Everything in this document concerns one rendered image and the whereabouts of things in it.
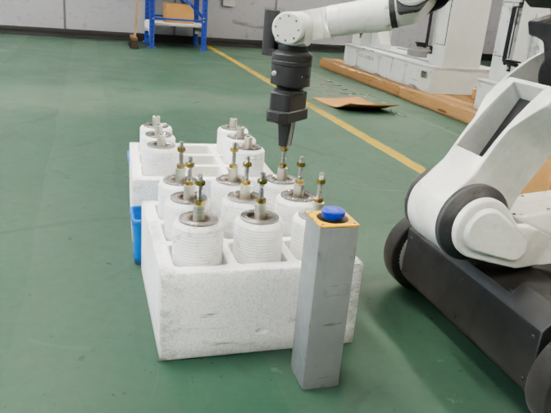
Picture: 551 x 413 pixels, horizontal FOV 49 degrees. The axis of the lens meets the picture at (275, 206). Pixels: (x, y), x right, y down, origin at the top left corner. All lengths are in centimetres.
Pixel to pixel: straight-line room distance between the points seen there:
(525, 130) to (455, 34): 334
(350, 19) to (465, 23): 321
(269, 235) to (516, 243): 44
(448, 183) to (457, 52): 338
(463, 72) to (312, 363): 361
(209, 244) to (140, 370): 26
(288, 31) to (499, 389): 81
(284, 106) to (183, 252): 41
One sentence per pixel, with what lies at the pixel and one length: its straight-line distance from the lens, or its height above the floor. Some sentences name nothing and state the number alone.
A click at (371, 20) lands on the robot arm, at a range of 129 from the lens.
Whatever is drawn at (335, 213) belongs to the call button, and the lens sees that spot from 100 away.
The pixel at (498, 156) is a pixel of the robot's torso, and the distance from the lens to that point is 113.
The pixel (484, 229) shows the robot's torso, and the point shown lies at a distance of 110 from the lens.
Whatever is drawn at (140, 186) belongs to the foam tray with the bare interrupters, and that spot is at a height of 16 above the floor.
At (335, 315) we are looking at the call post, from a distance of 106.
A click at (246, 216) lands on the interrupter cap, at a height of 25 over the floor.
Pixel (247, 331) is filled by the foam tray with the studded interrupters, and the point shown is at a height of 5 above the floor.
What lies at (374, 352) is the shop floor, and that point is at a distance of 126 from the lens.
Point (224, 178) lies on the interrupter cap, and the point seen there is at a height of 25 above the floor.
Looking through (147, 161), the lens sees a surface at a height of 21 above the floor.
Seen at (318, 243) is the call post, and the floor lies 28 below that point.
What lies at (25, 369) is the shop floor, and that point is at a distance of 119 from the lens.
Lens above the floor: 66
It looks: 19 degrees down
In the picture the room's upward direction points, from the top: 5 degrees clockwise
